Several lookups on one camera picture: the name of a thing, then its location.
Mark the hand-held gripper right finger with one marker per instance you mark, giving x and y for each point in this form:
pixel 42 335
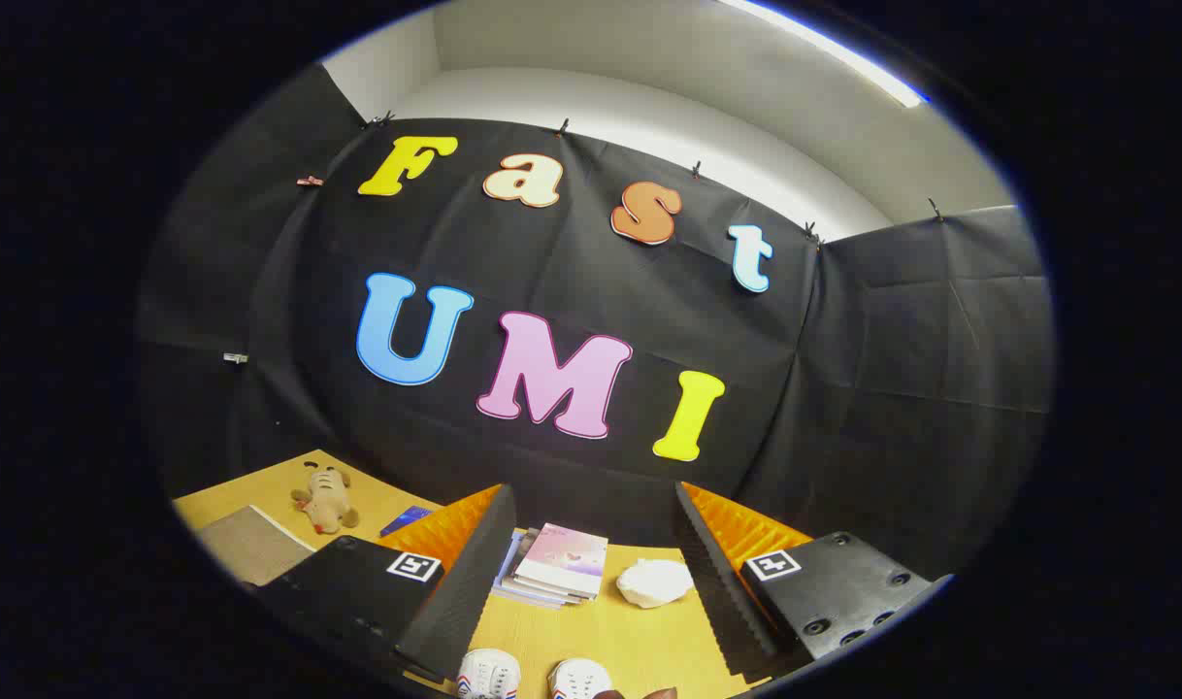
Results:
pixel 717 582

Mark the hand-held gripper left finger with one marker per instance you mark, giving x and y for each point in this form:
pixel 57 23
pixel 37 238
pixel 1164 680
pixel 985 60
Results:
pixel 475 582

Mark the white canvas shoe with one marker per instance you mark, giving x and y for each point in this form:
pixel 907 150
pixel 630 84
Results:
pixel 487 675
pixel 579 680

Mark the brown fabric storage box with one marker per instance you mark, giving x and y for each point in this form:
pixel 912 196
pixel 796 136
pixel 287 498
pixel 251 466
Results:
pixel 251 544

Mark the pale blue book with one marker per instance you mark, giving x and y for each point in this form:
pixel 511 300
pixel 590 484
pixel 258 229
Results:
pixel 509 568

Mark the blue cover book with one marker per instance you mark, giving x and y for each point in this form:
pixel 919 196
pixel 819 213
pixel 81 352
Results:
pixel 407 519

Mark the pink cover book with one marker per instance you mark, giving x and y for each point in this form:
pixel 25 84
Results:
pixel 567 558

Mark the tan plush toy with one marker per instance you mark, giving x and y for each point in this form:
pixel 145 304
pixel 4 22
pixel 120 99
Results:
pixel 324 500

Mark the black backdrop cloth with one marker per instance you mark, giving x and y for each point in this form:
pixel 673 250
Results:
pixel 843 388

